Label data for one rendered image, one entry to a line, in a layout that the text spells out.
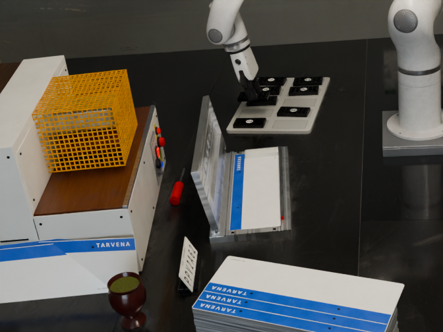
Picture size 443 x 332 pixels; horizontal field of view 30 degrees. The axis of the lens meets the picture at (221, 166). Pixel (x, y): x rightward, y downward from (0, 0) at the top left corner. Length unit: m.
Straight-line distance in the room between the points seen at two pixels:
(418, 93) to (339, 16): 2.09
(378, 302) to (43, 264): 0.81
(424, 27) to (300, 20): 2.25
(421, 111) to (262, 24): 2.19
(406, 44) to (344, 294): 0.84
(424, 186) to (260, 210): 0.44
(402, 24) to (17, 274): 1.16
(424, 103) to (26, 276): 1.18
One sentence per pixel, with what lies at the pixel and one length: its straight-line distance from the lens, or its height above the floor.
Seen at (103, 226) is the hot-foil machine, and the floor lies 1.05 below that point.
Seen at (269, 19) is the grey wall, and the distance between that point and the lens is 4.47.
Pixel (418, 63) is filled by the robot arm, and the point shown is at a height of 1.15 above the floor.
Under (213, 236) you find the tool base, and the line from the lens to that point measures 2.09.
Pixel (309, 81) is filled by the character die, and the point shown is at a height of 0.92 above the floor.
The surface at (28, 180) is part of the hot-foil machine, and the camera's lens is 1.99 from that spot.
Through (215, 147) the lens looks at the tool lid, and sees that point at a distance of 2.34.
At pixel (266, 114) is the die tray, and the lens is 2.68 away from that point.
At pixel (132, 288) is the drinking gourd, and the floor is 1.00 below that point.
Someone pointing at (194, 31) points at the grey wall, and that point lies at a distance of 4.56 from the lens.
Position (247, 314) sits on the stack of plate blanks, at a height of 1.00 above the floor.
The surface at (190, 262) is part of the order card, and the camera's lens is 1.99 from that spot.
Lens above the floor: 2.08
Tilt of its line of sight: 29 degrees down
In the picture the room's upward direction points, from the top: 9 degrees counter-clockwise
